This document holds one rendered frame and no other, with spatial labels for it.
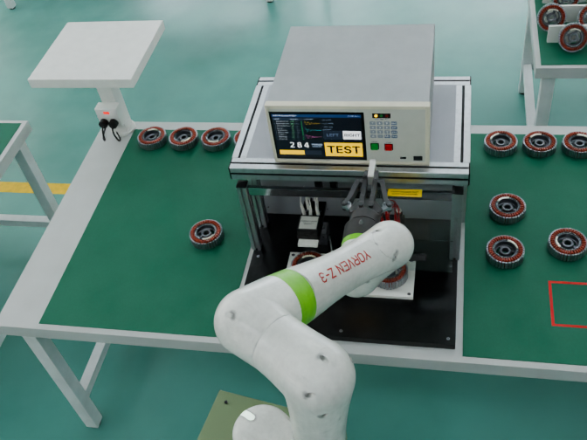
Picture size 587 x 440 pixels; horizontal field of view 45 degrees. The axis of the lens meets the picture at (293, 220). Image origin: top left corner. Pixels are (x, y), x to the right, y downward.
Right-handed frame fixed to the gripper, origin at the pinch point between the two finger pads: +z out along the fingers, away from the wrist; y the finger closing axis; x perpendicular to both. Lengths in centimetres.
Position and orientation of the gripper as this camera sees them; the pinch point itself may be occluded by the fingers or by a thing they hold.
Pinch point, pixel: (371, 171)
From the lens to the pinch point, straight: 189.0
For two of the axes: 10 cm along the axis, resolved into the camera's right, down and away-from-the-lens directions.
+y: 9.8, 0.4, -2.2
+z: 1.8, -7.2, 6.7
